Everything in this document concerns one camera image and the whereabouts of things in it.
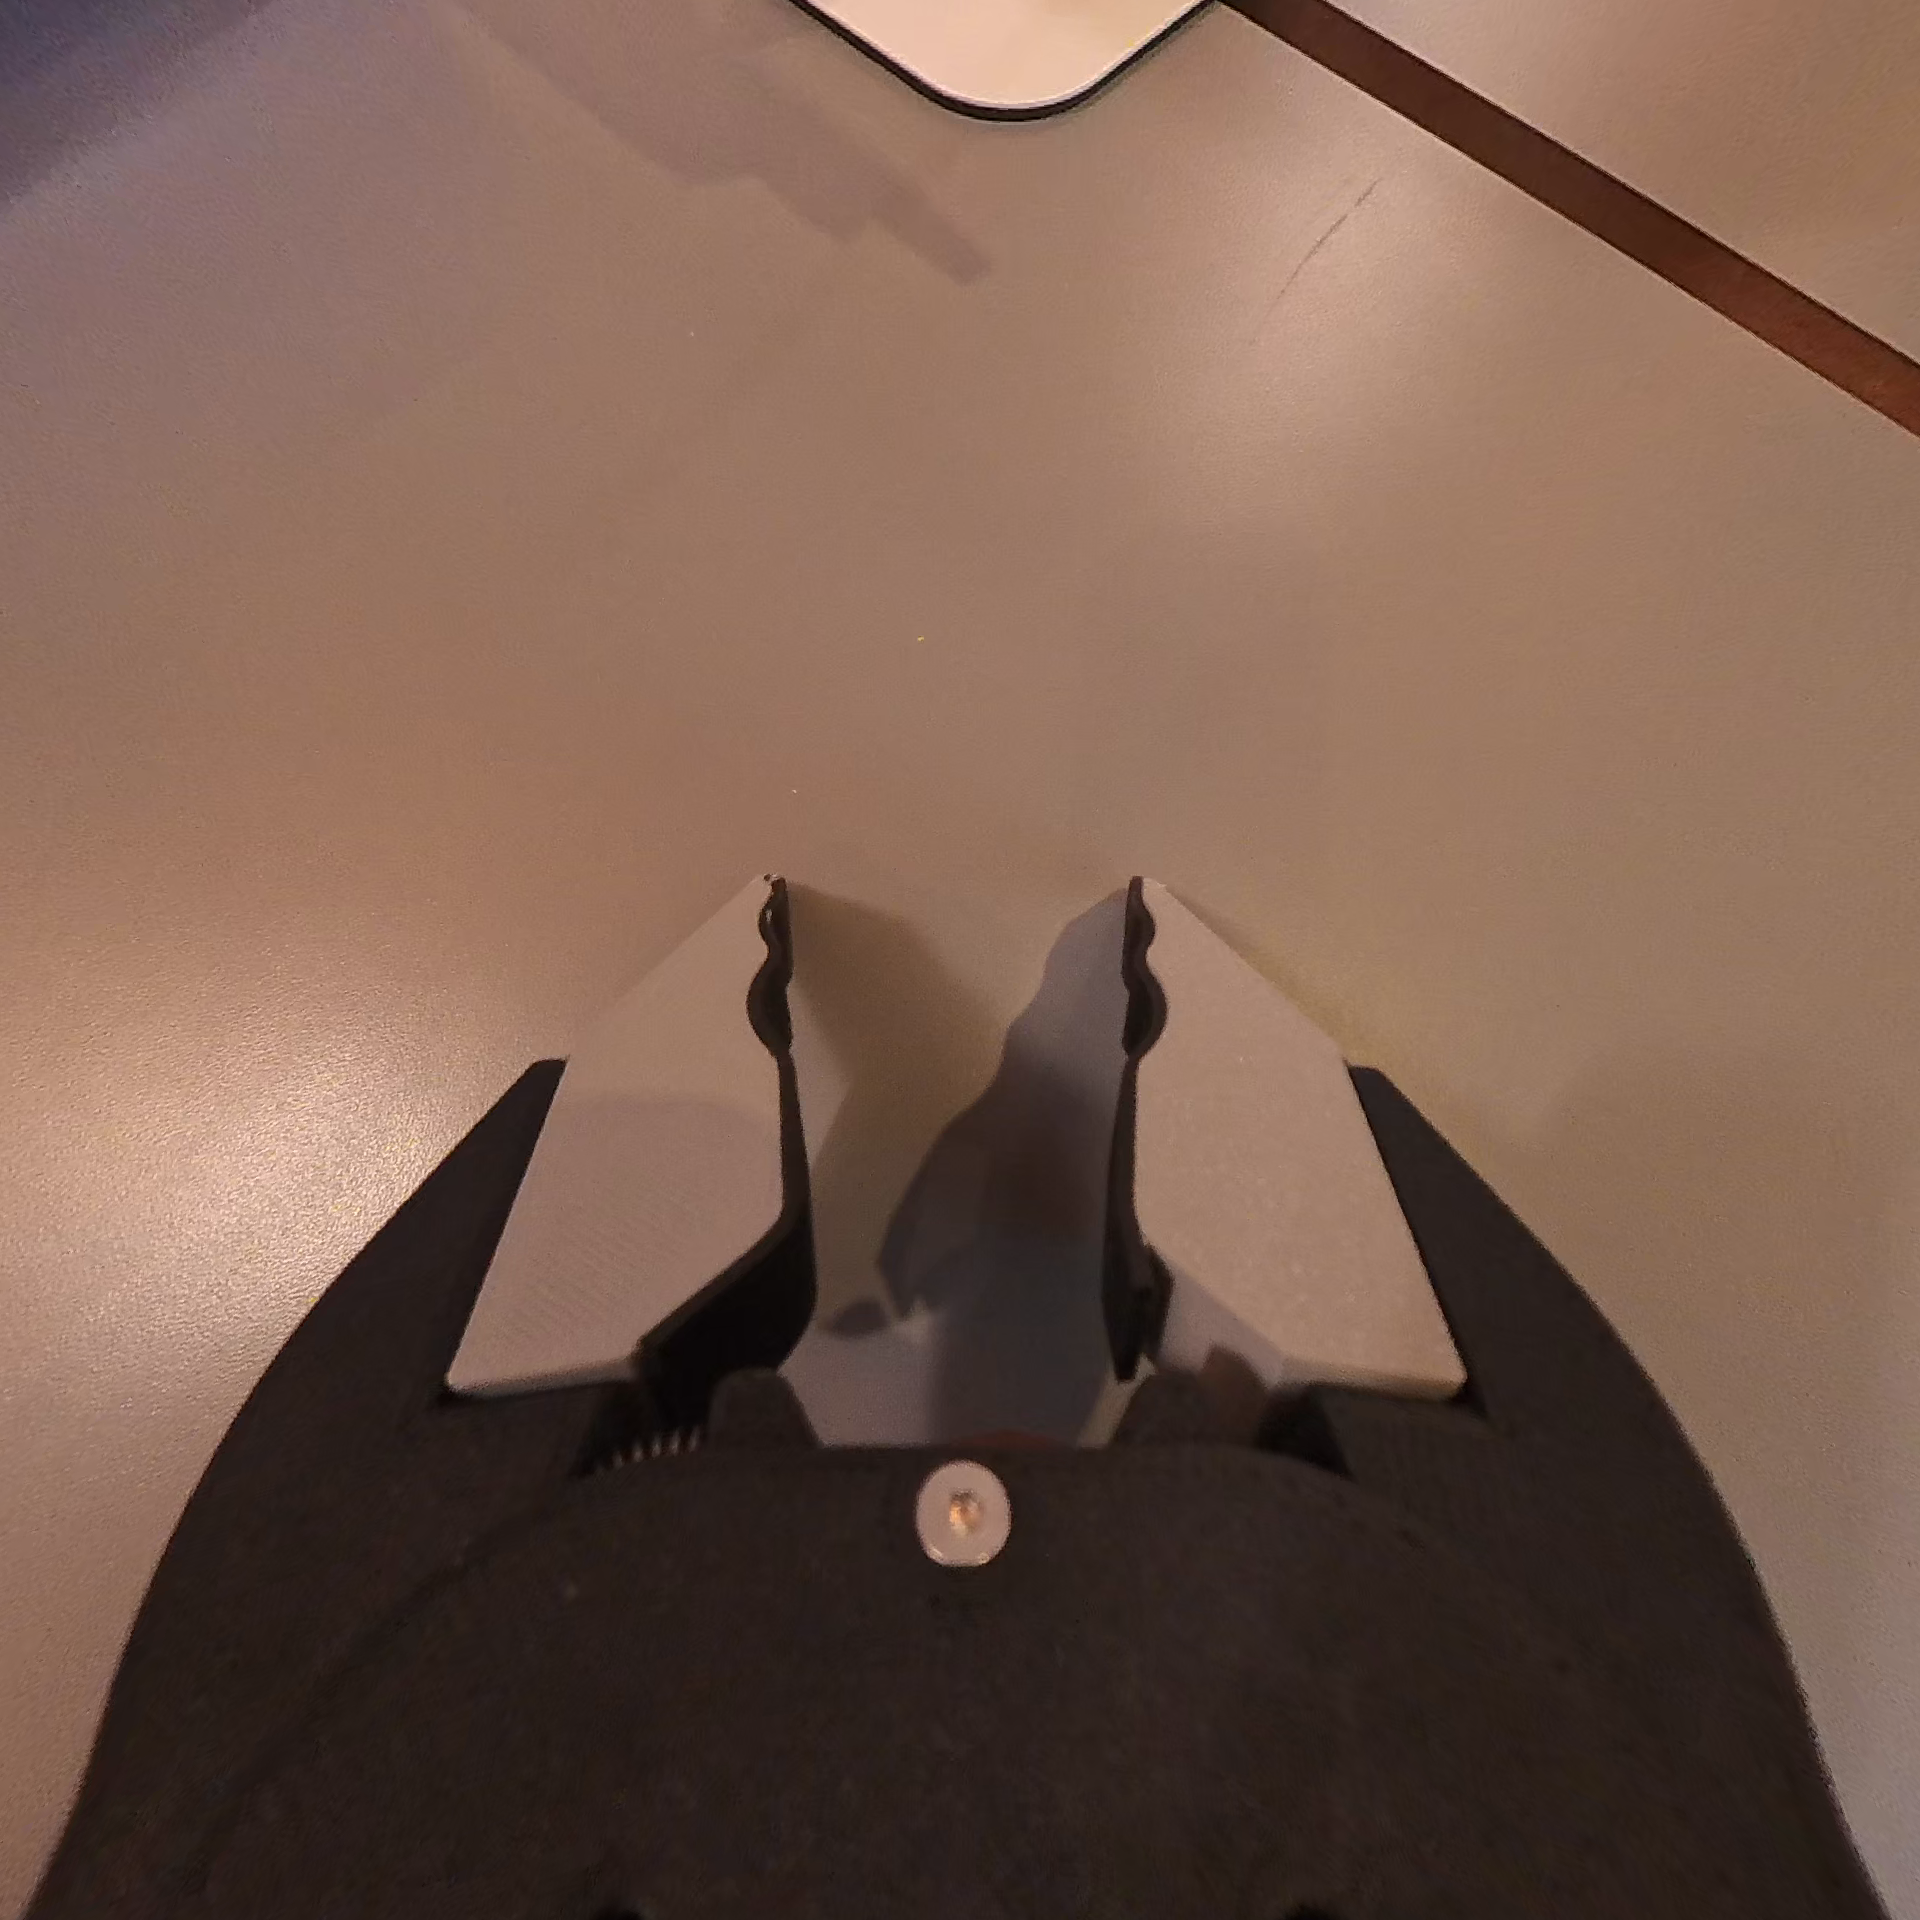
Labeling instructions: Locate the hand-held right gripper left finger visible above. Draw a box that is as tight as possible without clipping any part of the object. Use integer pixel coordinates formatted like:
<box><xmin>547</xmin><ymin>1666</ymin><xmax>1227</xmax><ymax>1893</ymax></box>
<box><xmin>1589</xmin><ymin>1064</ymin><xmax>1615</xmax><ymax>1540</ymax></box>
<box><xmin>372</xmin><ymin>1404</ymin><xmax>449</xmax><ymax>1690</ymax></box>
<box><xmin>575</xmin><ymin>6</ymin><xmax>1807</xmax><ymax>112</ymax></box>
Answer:
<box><xmin>446</xmin><ymin>879</ymin><xmax>818</xmax><ymax>1404</ymax></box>

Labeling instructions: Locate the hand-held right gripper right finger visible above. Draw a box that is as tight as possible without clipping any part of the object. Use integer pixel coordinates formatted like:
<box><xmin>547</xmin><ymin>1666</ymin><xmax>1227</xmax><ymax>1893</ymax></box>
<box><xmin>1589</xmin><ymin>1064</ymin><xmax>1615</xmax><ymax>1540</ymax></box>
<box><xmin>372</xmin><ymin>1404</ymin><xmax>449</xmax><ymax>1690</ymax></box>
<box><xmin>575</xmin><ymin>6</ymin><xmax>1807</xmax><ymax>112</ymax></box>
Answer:
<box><xmin>1106</xmin><ymin>879</ymin><xmax>1469</xmax><ymax>1404</ymax></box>

